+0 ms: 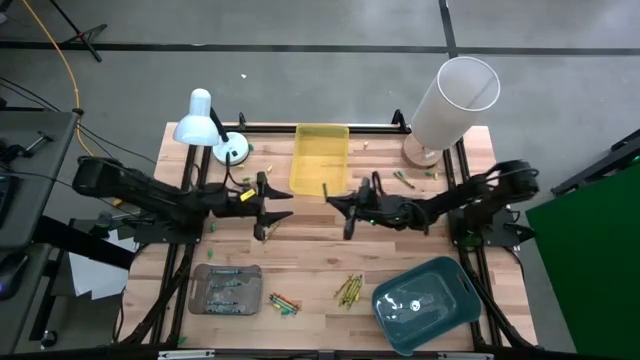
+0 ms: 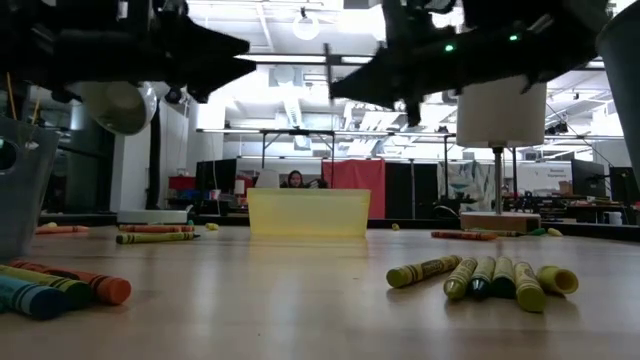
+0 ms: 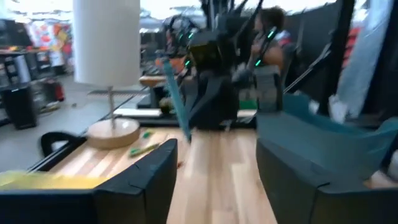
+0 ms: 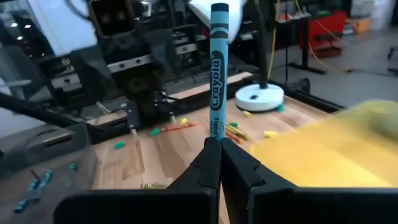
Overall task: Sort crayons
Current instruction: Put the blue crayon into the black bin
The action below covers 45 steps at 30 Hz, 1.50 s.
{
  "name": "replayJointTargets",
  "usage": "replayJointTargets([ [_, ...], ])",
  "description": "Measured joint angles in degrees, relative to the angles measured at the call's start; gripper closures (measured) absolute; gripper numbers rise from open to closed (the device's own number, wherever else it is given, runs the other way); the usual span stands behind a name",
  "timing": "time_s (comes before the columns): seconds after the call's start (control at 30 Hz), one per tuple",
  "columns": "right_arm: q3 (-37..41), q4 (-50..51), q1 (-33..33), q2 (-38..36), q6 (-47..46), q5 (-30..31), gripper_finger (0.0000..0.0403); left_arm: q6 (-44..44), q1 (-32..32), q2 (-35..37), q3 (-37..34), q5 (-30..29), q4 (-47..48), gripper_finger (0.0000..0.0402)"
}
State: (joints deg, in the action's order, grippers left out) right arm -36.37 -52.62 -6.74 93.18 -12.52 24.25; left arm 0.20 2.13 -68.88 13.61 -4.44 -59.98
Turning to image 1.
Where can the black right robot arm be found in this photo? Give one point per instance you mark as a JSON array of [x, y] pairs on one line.
[[465, 192]]

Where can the black metal stand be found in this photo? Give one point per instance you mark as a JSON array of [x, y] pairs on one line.
[[600, 165]]

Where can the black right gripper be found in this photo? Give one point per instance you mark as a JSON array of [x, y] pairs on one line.
[[395, 212]]

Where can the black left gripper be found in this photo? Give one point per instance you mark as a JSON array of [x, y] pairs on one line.
[[235, 204]]

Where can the white paper sheet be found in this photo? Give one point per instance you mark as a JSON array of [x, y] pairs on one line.
[[95, 275]]

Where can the yellow translucent plastic bin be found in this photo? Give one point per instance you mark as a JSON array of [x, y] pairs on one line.
[[320, 160]]

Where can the white gooseneck desk lamp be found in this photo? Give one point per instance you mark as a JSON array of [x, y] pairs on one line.
[[197, 125]]

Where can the black computer mouse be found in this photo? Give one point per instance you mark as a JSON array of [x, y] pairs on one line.
[[12, 275]]

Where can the grey side desk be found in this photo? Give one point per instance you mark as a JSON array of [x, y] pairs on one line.
[[30, 175]]

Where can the teal plastic bin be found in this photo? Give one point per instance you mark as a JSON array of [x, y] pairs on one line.
[[450, 310]]

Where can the green crayon stub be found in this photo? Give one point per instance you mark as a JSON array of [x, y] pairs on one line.
[[285, 312]]

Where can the black tripod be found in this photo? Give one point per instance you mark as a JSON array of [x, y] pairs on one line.
[[75, 34]]

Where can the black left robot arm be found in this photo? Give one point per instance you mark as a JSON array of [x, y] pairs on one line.
[[150, 197]]

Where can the black table frame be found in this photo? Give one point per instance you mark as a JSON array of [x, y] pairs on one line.
[[270, 128]]

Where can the grey translucent plastic tray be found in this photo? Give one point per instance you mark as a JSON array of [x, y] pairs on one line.
[[197, 305]]

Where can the white shade wooden base lamp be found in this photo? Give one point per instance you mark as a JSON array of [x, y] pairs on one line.
[[440, 115]]

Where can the yellow tag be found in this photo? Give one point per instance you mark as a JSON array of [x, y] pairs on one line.
[[247, 195]]

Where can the black frame clamp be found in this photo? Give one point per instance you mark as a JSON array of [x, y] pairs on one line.
[[399, 120], [242, 122]]

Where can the green board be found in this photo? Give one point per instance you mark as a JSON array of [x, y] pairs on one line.
[[590, 260]]

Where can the black caster wheel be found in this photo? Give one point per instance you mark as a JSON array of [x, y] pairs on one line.
[[48, 339]]

